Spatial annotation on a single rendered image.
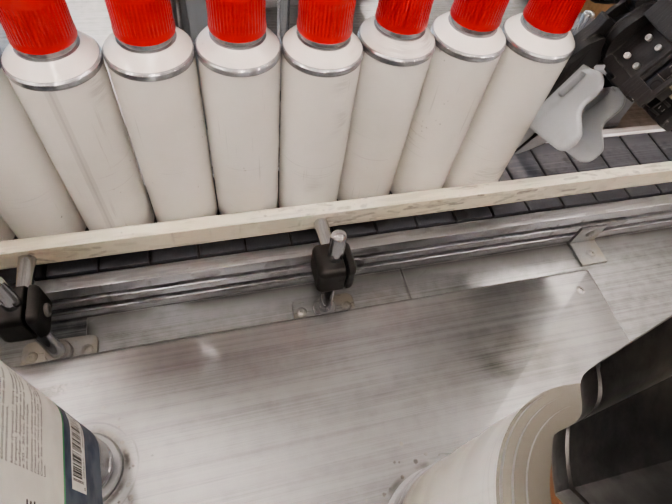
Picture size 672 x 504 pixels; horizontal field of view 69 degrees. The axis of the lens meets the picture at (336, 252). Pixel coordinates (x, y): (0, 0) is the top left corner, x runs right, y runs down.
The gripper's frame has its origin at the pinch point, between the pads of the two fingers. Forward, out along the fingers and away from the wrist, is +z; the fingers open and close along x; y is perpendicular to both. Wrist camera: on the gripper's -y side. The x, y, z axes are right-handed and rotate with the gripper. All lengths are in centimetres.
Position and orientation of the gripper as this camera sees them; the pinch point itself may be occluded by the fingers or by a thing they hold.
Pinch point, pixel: (519, 135)
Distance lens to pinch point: 48.3
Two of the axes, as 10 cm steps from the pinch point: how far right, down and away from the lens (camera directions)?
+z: -5.8, 5.4, 6.1
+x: 7.8, 1.5, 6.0
